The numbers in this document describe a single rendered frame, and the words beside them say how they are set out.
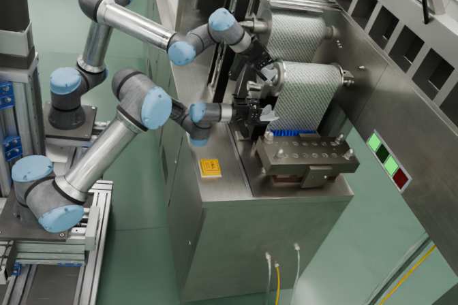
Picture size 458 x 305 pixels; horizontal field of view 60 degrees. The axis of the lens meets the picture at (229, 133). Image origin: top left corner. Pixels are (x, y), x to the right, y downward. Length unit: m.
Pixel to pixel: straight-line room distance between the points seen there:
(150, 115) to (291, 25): 0.78
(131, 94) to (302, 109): 0.74
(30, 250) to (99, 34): 0.84
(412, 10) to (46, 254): 1.53
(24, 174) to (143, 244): 1.22
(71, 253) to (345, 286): 1.65
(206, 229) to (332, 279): 1.19
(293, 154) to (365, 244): 1.43
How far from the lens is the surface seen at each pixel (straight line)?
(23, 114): 1.47
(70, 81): 1.70
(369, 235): 2.96
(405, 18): 1.52
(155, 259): 2.36
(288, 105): 1.59
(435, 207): 1.38
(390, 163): 1.50
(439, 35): 1.40
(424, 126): 1.40
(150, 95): 1.17
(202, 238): 1.67
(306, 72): 1.56
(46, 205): 1.27
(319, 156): 1.62
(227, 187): 1.54
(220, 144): 1.70
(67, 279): 2.07
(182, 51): 1.25
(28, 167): 1.35
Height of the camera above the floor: 2.02
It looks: 39 degrees down
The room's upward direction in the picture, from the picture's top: 17 degrees clockwise
